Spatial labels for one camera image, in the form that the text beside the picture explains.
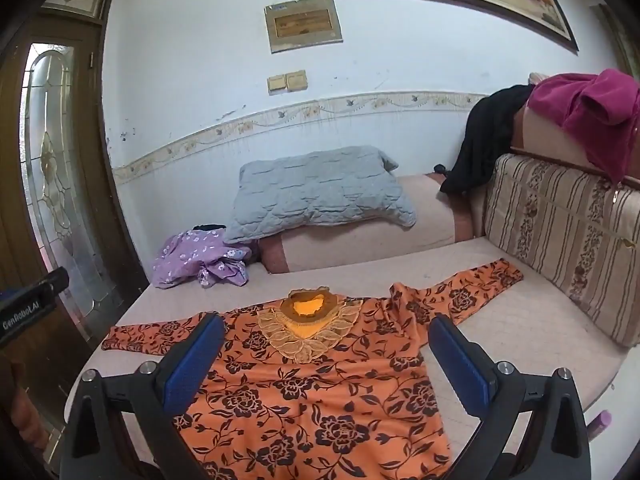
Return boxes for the striped floral back cushion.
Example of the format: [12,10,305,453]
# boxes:
[482,152,640,348]

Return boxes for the carved wooden frame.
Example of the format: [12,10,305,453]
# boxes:
[590,4,640,81]

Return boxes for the beige brown bolster cushion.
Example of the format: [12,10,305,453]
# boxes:
[257,172,473,275]

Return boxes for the purple floral garment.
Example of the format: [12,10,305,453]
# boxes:
[151,226,253,289]

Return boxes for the small framed wall panel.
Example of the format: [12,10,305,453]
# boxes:
[264,0,344,54]

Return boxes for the wooden door with stained glass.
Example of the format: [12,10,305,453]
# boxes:
[0,15,146,461]

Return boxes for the black cloth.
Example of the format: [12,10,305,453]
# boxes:
[434,84,536,196]

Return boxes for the small purple object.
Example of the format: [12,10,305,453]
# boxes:
[589,410,613,443]

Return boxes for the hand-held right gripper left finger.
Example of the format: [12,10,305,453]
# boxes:
[59,312,227,480]

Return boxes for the beige sofa backrest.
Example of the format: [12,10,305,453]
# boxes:
[510,105,640,186]

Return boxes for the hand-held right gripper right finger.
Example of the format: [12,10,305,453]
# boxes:
[427,315,593,480]

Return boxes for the orange black floral blouse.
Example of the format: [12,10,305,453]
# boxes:
[101,258,524,480]

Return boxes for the grey quilted pillow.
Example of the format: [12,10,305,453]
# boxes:
[223,145,417,245]

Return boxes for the beige quilted mattress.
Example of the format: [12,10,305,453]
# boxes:
[62,235,628,480]

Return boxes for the magenta cloth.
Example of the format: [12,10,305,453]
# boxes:
[527,69,640,184]

